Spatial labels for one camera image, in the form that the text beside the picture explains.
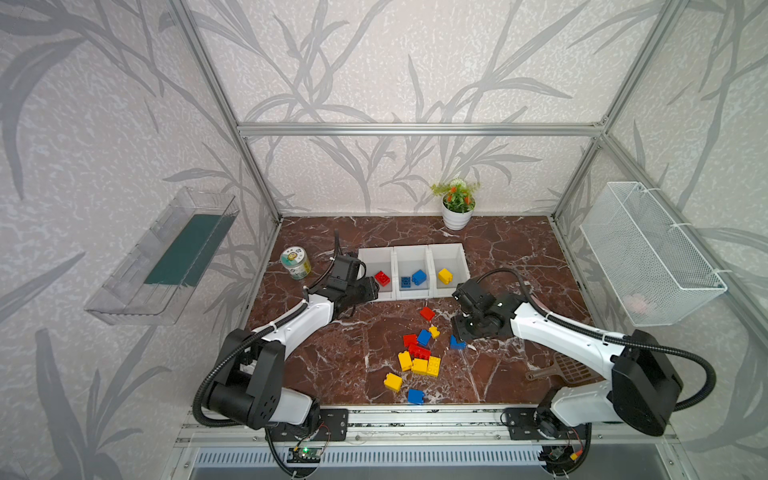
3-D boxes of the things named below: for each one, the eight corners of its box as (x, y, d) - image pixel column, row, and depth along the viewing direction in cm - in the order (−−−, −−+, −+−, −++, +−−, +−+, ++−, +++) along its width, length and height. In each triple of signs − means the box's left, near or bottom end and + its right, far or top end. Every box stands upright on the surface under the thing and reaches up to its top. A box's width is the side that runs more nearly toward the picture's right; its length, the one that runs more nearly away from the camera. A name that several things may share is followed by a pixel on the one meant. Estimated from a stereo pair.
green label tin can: (285, 279, 104) (277, 265, 97) (291, 261, 109) (283, 246, 102) (308, 279, 104) (301, 265, 97) (313, 261, 109) (307, 246, 102)
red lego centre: (421, 365, 85) (421, 362, 83) (400, 343, 89) (400, 339, 87) (431, 355, 87) (432, 351, 85) (410, 334, 91) (410, 329, 89)
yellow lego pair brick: (412, 377, 83) (412, 374, 81) (412, 360, 86) (412, 356, 84) (440, 377, 83) (441, 374, 81) (439, 360, 86) (440, 356, 84)
